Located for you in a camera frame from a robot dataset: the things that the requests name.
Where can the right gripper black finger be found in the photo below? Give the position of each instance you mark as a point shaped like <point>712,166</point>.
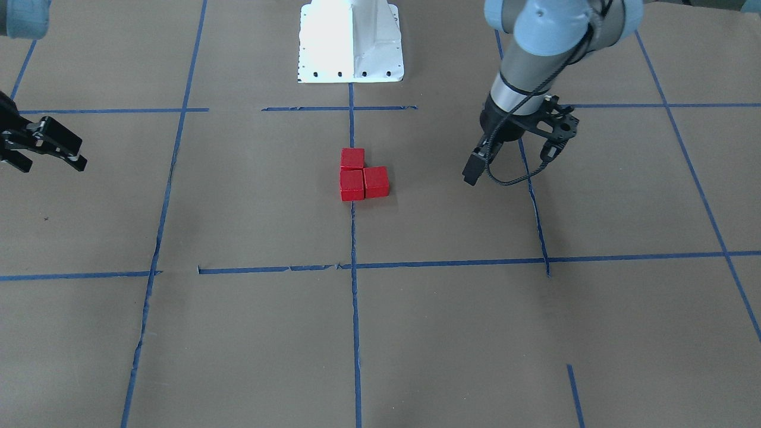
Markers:
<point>60,142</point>

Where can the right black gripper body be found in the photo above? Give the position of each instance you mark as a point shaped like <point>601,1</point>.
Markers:
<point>43,138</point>

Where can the white camera pole base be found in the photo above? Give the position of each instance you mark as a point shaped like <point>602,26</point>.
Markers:
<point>349,42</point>

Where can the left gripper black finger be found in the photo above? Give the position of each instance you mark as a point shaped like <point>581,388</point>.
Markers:
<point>479,159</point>

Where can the red block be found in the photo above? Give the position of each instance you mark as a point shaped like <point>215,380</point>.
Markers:
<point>376,182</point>
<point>352,159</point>

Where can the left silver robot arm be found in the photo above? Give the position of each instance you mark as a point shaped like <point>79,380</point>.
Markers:
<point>547,38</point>

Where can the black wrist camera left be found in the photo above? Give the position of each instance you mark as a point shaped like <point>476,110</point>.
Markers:
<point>557,128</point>

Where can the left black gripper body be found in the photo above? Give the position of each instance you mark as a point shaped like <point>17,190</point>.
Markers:
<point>498,126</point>

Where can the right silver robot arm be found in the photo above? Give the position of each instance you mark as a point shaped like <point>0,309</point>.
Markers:
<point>30,20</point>

